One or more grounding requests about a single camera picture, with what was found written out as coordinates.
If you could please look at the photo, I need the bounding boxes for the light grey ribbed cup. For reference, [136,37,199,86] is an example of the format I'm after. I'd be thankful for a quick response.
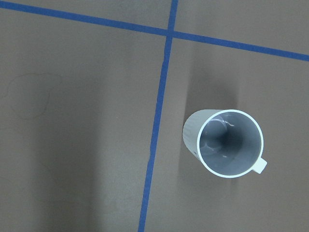
[183,109,267,178]

